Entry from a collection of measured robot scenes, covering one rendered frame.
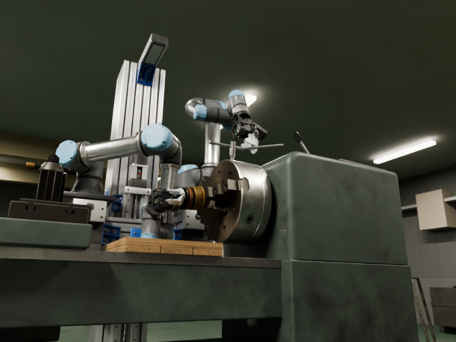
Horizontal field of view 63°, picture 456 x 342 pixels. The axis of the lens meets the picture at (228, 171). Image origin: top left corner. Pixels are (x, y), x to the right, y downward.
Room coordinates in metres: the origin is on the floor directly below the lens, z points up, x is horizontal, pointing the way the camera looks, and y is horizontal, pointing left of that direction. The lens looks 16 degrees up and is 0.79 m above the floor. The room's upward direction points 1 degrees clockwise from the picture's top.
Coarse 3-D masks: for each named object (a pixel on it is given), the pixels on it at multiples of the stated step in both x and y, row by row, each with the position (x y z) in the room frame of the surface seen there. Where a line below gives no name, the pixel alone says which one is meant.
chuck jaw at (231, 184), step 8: (216, 184) 1.27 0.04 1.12; (224, 184) 1.26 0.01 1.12; (232, 184) 1.25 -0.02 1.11; (240, 184) 1.25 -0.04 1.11; (208, 192) 1.28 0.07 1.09; (216, 192) 1.27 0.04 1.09; (224, 192) 1.26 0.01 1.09; (232, 192) 1.26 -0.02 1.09; (216, 200) 1.32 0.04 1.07; (224, 200) 1.33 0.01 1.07
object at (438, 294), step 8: (432, 288) 6.91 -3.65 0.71; (440, 288) 6.73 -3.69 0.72; (448, 288) 6.58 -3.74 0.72; (432, 296) 6.93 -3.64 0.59; (440, 296) 6.76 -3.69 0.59; (448, 296) 6.60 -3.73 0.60; (432, 304) 6.95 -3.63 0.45; (440, 304) 6.77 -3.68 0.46; (448, 304) 6.62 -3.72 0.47; (440, 312) 6.80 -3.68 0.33; (448, 312) 6.65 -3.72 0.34; (440, 320) 6.83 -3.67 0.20; (448, 320) 6.67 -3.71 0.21; (440, 328) 6.86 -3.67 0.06; (448, 328) 6.82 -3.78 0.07
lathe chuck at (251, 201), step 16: (224, 160) 1.35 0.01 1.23; (224, 176) 1.35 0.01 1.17; (240, 176) 1.25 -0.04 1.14; (256, 176) 1.28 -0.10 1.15; (240, 192) 1.24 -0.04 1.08; (256, 192) 1.26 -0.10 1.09; (224, 208) 1.43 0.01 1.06; (240, 208) 1.25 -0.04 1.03; (256, 208) 1.27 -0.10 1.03; (224, 224) 1.34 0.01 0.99; (240, 224) 1.27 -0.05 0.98; (256, 224) 1.30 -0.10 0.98; (224, 240) 1.34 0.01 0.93; (240, 240) 1.35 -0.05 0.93
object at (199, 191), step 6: (198, 186) 1.32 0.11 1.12; (186, 192) 1.28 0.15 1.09; (192, 192) 1.28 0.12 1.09; (198, 192) 1.29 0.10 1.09; (204, 192) 1.29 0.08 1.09; (186, 198) 1.34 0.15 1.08; (192, 198) 1.28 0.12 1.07; (198, 198) 1.28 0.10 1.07; (204, 198) 1.29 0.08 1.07; (186, 204) 1.29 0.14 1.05; (192, 204) 1.29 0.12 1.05; (198, 204) 1.30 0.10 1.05; (204, 204) 1.30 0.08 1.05; (198, 210) 1.34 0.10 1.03
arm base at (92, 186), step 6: (78, 180) 1.70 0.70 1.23; (84, 180) 1.69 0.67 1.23; (90, 180) 1.69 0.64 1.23; (96, 180) 1.71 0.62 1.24; (78, 186) 1.69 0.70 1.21; (84, 186) 1.68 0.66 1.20; (90, 186) 1.69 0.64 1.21; (96, 186) 1.71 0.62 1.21; (78, 192) 1.67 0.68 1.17; (84, 192) 1.67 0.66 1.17; (90, 192) 1.68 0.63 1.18; (96, 192) 1.70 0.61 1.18; (102, 192) 1.75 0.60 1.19
